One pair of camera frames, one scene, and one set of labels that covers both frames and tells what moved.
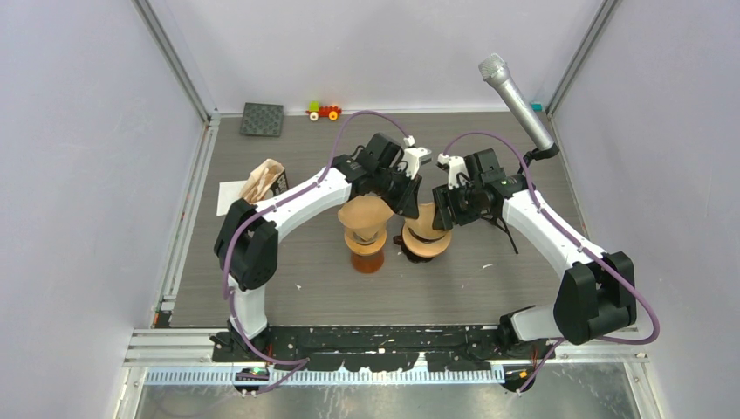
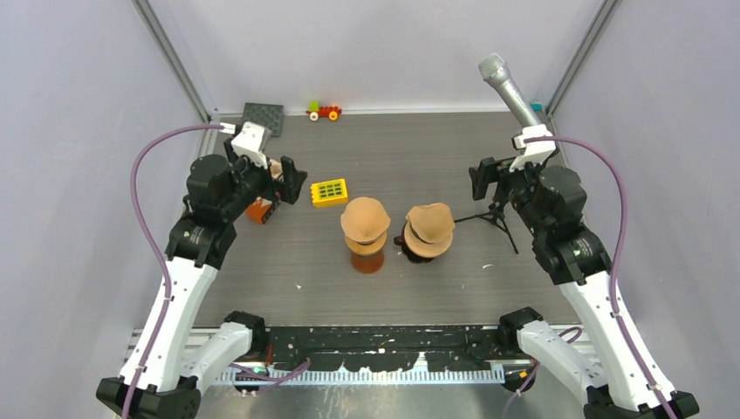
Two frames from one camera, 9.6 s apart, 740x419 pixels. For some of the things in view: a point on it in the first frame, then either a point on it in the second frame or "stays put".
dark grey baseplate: [262, 119] stays put
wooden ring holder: [366, 248] stays put
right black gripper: [445, 197] to [488, 171]
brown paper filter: [423, 223] stays put
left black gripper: [406, 203] to [289, 188]
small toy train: [316, 111] stays put
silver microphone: [494, 69] stays put
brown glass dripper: [423, 241] to [413, 257]
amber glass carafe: [366, 264] stays put
